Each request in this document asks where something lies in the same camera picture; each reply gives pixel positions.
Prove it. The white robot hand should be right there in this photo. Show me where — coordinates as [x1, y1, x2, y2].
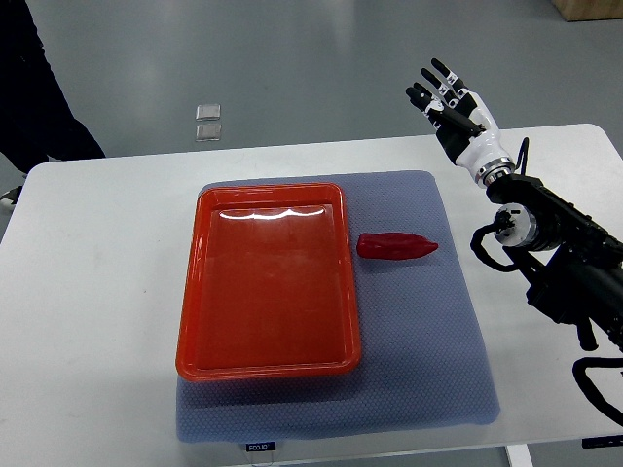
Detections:
[405, 57, 514, 188]

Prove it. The red pepper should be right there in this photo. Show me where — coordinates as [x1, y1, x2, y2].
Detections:
[356, 233, 438, 261]

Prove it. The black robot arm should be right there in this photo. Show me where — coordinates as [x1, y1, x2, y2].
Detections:
[406, 58, 622, 351]

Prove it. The red plastic tray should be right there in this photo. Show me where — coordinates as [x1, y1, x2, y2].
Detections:
[175, 183, 361, 382]

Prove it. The wooden box corner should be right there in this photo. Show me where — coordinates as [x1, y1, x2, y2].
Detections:
[551, 0, 623, 21]

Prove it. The upper metal floor plate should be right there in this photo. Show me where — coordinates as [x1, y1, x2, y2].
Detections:
[196, 103, 221, 122]

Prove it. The metal floor plate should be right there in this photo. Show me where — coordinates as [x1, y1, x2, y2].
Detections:
[196, 123, 222, 142]
[196, 103, 221, 122]

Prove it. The lower metal floor plate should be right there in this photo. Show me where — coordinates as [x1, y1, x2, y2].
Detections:
[196, 123, 222, 142]

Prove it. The blue-grey textured mat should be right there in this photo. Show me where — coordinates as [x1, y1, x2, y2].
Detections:
[176, 170, 499, 444]

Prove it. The white table leg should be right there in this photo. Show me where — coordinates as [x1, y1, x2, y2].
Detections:
[504, 444, 533, 467]

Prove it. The dark label right edge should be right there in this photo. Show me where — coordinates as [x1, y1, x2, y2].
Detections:
[581, 435, 623, 449]

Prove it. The black table label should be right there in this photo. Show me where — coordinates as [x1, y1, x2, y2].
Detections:
[245, 442, 276, 452]

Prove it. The person in dark clothes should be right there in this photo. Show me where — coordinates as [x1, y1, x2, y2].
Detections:
[1, 1, 105, 176]

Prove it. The black cable loop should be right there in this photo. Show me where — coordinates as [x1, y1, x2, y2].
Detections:
[571, 357, 623, 429]

